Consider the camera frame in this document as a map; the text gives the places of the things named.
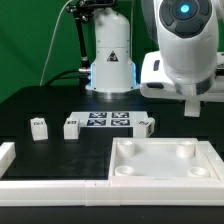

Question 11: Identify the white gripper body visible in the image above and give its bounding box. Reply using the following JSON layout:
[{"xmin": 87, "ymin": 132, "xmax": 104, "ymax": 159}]
[{"xmin": 139, "ymin": 50, "xmax": 224, "ymax": 104}]

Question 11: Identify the white square tabletop panel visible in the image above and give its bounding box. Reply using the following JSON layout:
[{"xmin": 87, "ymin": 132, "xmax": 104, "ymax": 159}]
[{"xmin": 108, "ymin": 138, "xmax": 224, "ymax": 182}]

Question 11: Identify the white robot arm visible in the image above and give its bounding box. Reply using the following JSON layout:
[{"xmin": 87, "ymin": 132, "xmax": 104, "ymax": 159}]
[{"xmin": 87, "ymin": 0, "xmax": 224, "ymax": 102}]

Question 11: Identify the white fiducial marker plate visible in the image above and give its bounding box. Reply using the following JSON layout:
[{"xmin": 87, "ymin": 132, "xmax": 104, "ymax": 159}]
[{"xmin": 70, "ymin": 111, "xmax": 148, "ymax": 127}]

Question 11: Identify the black cable bundle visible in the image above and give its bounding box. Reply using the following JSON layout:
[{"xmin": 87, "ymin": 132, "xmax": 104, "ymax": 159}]
[{"xmin": 44, "ymin": 68, "xmax": 92, "ymax": 88}]

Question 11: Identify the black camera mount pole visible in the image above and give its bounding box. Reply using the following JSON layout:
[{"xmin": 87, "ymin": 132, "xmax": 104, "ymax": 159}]
[{"xmin": 66, "ymin": 0, "xmax": 118, "ymax": 68}]

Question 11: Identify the white U-shaped fence frame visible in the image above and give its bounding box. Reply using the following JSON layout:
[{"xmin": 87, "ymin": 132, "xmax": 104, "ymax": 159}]
[{"xmin": 0, "ymin": 142, "xmax": 224, "ymax": 206}]

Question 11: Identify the white cable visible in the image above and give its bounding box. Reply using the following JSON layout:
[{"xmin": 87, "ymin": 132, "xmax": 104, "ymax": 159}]
[{"xmin": 39, "ymin": 0, "xmax": 73, "ymax": 87}]

